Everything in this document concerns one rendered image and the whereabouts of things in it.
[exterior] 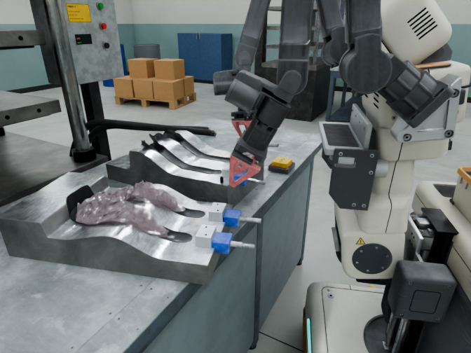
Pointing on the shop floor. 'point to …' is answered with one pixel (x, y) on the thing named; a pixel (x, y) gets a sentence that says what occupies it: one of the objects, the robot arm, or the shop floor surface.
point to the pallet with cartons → (155, 82)
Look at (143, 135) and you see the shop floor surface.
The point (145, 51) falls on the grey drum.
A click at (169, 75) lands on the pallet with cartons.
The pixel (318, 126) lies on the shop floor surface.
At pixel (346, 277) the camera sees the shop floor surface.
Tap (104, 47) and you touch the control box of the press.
